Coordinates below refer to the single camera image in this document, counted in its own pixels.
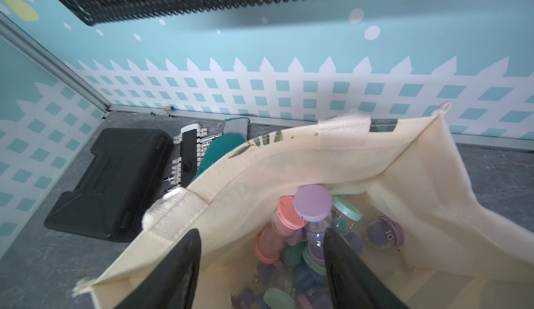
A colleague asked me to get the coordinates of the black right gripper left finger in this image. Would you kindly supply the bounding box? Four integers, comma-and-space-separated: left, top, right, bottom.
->
117, 229, 202, 309

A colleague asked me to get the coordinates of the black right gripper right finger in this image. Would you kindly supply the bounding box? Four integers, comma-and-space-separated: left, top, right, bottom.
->
323, 228, 407, 309

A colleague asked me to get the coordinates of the purple hourglass cluster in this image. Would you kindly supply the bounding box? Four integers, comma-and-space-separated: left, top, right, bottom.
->
366, 215, 405, 249

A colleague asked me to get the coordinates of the pink hourglass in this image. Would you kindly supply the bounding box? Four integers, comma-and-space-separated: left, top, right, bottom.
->
254, 195, 307, 265

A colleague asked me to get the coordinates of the cream floral canvas tote bag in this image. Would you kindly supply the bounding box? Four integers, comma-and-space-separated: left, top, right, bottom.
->
73, 103, 533, 308

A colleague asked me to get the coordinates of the teal hourglass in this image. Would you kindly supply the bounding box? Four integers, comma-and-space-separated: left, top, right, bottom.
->
264, 288, 296, 309

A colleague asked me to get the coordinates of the black plastic tool case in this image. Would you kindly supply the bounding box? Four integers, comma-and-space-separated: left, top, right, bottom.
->
44, 128, 174, 242

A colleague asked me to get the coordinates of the green work glove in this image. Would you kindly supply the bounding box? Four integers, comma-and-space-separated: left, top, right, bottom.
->
195, 117, 250, 179

